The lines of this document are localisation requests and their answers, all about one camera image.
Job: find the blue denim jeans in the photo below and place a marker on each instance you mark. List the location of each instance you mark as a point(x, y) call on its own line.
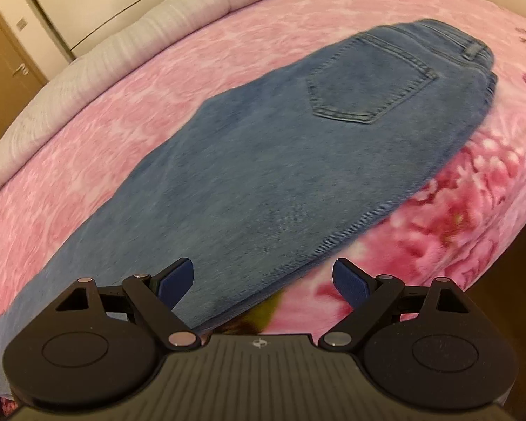
point(245, 175)

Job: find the grey quilted bedding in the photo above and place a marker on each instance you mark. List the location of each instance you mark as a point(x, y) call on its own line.
point(92, 61)

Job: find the pink floral blanket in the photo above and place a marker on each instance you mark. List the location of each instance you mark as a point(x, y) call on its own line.
point(245, 44)

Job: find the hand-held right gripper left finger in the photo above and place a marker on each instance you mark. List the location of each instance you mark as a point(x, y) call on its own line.
point(177, 283)

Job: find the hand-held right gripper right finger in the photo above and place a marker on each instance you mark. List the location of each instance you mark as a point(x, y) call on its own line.
point(348, 285)

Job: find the cream wardrobe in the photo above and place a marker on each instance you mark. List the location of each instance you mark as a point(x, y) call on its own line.
point(92, 0)

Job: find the wall light switch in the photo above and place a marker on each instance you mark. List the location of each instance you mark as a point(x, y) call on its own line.
point(22, 23)

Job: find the brown wooden door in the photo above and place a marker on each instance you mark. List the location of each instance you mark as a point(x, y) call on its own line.
point(13, 52)

